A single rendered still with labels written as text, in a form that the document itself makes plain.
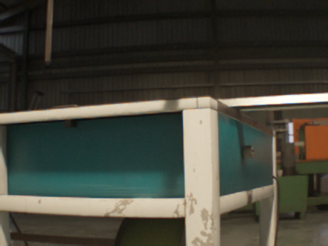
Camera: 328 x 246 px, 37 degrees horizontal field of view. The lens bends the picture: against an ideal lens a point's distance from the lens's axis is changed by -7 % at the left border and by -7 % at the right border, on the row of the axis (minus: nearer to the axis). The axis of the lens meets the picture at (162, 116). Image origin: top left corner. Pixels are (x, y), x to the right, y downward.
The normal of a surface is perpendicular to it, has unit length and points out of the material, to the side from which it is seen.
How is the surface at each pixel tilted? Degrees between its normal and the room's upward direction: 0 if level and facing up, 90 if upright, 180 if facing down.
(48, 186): 90
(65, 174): 90
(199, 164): 90
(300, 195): 92
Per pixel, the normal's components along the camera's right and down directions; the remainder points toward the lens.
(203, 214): -0.35, -0.10
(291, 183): -0.11, -0.08
